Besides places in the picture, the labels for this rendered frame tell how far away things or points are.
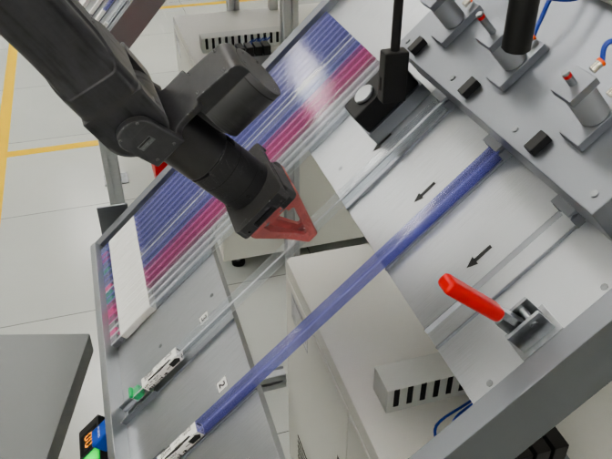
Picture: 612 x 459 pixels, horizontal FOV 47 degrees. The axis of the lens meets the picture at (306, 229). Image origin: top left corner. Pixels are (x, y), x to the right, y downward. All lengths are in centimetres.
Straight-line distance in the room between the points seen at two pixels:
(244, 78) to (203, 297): 33
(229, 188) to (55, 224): 196
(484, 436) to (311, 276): 73
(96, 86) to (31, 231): 204
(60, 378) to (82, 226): 147
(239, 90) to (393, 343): 59
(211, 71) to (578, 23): 31
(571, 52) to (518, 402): 28
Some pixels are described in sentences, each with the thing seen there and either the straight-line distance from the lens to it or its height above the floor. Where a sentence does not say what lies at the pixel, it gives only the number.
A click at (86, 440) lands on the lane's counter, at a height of 66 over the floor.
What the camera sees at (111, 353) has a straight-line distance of 96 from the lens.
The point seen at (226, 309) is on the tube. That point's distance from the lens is 80.
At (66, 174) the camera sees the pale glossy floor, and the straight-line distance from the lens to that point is 291.
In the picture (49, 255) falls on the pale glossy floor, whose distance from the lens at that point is 246.
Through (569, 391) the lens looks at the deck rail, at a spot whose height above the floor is 100.
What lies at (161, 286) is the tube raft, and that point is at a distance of 94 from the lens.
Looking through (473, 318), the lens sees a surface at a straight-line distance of 59.
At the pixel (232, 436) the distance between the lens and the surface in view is 73.
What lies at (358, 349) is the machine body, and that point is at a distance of 109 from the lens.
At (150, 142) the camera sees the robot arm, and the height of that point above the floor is 110.
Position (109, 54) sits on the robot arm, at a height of 119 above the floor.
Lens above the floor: 138
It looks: 35 degrees down
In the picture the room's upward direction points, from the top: straight up
